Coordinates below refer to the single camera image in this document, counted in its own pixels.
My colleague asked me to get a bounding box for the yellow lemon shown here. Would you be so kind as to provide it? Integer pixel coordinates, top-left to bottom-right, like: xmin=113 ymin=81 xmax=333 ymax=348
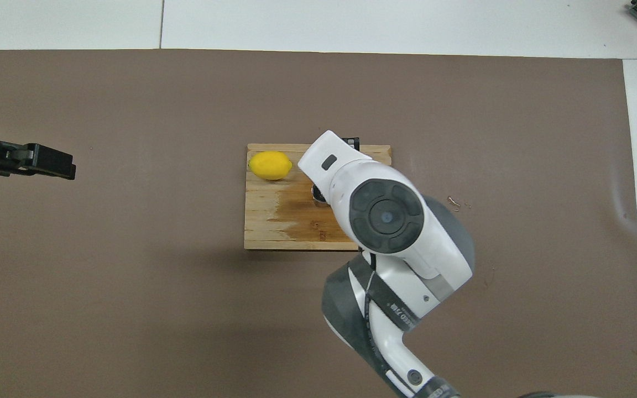
xmin=248 ymin=151 xmax=293 ymax=181

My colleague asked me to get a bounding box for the brown table mat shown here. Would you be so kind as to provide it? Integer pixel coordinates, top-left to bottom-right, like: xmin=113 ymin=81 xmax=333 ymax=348
xmin=0 ymin=49 xmax=637 ymax=398

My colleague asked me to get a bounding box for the wooden cutting board, metal handle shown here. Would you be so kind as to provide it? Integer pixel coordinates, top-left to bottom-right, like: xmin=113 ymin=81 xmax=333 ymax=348
xmin=244 ymin=144 xmax=392 ymax=251

